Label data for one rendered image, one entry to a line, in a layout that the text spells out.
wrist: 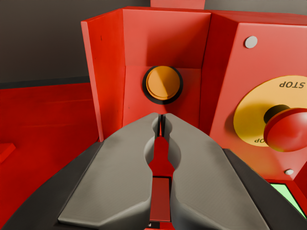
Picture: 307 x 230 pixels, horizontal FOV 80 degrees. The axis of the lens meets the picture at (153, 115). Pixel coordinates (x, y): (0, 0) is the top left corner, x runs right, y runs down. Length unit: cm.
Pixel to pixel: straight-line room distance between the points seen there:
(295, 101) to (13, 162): 59
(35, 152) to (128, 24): 46
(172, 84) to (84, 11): 81
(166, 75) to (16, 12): 98
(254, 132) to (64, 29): 95
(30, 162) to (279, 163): 52
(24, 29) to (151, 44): 95
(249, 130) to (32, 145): 56
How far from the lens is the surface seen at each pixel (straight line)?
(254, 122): 19
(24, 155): 61
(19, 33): 115
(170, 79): 21
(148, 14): 21
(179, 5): 80
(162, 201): 19
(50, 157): 55
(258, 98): 17
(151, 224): 19
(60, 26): 104
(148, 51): 22
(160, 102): 22
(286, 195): 24
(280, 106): 18
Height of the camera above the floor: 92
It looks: 57 degrees down
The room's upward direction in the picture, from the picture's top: 176 degrees counter-clockwise
